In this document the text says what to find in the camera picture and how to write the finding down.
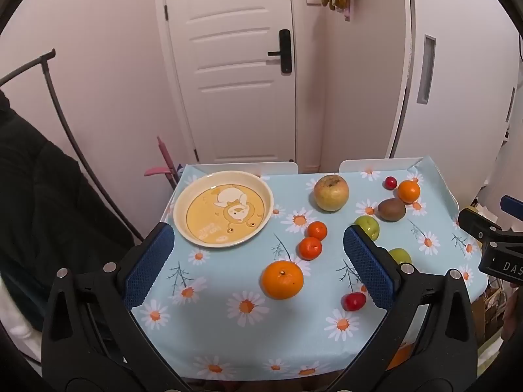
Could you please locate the yellow-red apple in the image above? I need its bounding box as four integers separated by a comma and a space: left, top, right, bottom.
314, 174, 350, 212

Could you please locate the white wardrobe door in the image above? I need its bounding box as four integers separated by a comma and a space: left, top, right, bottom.
390, 0, 523, 203

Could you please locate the black door handle lock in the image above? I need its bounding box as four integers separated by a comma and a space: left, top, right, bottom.
267, 29, 293, 75

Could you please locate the small tangerine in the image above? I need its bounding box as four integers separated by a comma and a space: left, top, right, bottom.
297, 237, 323, 261
306, 221, 328, 241

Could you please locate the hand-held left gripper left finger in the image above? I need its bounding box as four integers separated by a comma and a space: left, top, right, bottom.
41, 221, 193, 392

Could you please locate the large orange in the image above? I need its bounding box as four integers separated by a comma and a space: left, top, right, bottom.
261, 260, 305, 300

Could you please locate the grey recessed wardrobe handle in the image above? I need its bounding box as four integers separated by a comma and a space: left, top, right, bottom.
417, 35, 436, 105

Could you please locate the medium orange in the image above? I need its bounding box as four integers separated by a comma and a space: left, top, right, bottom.
397, 180, 421, 204

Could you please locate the yellow cartoon print plate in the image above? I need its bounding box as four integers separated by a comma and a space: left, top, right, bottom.
174, 171, 274, 248

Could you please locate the black metal clothes rack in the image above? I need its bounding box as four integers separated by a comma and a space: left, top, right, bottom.
0, 49, 144, 241

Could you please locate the white panel door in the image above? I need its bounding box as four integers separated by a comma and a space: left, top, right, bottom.
161, 0, 297, 163

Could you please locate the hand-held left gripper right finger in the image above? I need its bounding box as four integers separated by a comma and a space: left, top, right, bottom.
323, 224, 479, 392

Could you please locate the blue daisy print tablecloth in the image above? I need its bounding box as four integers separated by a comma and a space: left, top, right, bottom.
131, 156, 491, 380

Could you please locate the brown kiwi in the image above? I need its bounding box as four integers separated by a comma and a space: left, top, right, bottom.
377, 198, 407, 222

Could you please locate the small green apple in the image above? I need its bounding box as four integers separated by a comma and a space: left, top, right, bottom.
387, 248, 413, 266
353, 215, 380, 241

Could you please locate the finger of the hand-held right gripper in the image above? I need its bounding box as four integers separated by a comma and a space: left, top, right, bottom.
458, 207, 504, 241
500, 195, 523, 215

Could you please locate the white chair back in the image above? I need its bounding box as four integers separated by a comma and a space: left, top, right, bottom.
339, 157, 426, 173
191, 162, 299, 175

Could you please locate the person's right hand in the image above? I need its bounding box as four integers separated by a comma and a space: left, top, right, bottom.
503, 288, 523, 337

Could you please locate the dark jacket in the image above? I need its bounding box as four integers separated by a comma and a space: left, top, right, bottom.
0, 90, 143, 331

